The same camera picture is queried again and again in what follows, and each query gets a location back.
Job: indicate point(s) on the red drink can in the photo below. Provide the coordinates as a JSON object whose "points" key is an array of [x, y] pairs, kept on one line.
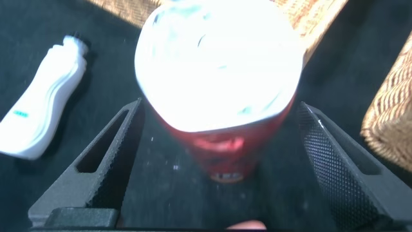
{"points": [[219, 64]]}

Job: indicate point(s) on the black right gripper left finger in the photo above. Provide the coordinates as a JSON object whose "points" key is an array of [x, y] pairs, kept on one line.
{"points": [[74, 193]]}

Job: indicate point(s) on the pink squeeze bottle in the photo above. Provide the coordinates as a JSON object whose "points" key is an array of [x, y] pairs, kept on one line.
{"points": [[246, 225]]}

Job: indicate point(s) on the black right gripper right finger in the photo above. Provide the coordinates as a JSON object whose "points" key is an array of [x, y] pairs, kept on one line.
{"points": [[360, 193]]}

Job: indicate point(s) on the black tablecloth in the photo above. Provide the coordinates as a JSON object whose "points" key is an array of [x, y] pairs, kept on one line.
{"points": [[38, 19]]}

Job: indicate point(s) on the white brush bottle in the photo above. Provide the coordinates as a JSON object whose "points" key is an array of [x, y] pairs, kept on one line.
{"points": [[42, 106]]}

